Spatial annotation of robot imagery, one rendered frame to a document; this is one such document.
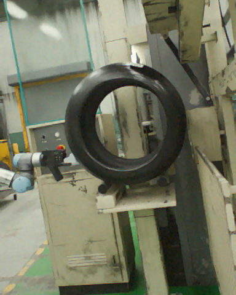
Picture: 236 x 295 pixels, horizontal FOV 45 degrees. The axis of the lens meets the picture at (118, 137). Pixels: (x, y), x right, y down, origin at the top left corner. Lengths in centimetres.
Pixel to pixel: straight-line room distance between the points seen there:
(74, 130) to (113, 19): 72
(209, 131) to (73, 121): 72
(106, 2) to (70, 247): 163
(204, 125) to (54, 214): 122
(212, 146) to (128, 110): 50
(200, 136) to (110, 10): 86
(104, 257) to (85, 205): 39
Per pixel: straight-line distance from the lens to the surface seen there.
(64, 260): 226
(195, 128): 157
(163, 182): 130
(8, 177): 144
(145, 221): 176
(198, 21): 129
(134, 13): 1096
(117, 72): 129
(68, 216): 212
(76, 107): 132
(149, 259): 185
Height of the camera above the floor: 120
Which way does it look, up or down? 3 degrees down
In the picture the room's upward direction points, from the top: 10 degrees counter-clockwise
